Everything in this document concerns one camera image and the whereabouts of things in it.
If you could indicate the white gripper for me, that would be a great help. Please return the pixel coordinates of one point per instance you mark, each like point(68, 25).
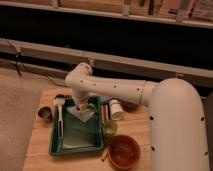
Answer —
point(81, 102)

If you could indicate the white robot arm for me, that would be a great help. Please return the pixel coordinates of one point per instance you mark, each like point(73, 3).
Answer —
point(178, 137)

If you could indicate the green plastic tray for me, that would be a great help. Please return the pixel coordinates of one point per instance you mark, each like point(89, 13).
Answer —
point(79, 136)

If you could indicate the dark red dried item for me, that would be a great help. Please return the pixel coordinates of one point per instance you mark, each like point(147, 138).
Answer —
point(63, 96)

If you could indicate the white folded paper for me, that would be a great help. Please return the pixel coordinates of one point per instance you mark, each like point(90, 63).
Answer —
point(84, 116)

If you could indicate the striped cloth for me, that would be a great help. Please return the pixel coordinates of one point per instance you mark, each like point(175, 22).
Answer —
point(106, 114)

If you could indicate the small metal cup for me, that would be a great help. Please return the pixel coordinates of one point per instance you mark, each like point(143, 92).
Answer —
point(45, 113)

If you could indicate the small green cup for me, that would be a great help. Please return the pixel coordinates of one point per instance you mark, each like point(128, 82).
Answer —
point(110, 127)

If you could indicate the dark brown bowl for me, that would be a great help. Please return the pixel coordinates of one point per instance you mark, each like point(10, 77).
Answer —
point(129, 107)

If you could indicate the yellow pencil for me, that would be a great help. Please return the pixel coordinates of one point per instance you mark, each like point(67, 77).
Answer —
point(104, 154)

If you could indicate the orange clay bowl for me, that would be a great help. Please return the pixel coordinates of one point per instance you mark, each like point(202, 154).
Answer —
point(123, 152)

